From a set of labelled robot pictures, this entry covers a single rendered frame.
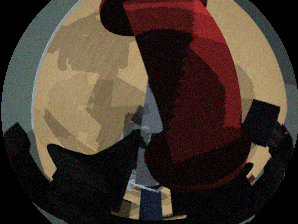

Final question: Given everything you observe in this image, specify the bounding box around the dark blue rectangular frame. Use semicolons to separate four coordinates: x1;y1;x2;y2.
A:
138;188;164;221

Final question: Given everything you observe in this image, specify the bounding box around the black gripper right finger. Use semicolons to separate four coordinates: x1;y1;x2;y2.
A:
170;163;254;217

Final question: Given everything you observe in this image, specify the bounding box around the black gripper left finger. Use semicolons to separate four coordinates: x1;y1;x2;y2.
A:
47;129;141;213

